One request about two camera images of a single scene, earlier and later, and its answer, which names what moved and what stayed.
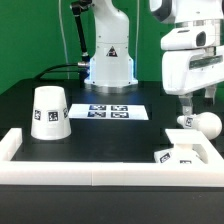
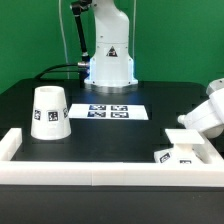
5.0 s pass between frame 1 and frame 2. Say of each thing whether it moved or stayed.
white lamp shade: stayed
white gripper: moved
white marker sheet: stayed
